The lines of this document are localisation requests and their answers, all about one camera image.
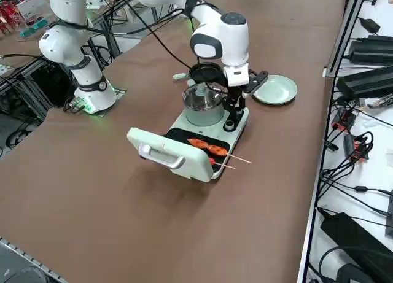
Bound two-piece meat skewer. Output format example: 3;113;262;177
187;138;252;165

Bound teal plastic box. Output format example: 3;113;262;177
19;18;48;39

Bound black and orange adapter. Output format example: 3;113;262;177
343;133;374;163

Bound small black power adapter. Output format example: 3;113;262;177
358;17;381;34

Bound black pan with green handle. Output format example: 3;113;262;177
172;63;228;88

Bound red packet stack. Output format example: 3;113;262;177
0;0;26;34

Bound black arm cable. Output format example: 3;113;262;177
101;0;193;74

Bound aluminium frame post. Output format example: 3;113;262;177
324;0;369;79

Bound long black power brick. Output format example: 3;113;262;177
335;66;393;99

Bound aluminium extrusion table frame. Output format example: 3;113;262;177
0;56;78;129

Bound ribbed black power brick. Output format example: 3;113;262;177
348;36;393;66

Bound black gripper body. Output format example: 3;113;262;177
227;70;268;98

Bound pale green cooking pot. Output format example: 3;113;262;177
182;91;227;127

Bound glass pot lid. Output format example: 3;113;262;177
182;82;224;110

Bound black and orange connector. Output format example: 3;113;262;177
331;109;357;131

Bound large black power brick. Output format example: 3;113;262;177
320;212;393;283

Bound pale green cooking machine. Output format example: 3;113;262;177
127;104;250;183

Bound pale green round plate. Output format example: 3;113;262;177
252;74;298;106

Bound red sausage skewer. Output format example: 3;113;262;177
208;157;236;170

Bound black cable with ferrite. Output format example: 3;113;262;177
319;169;393;200

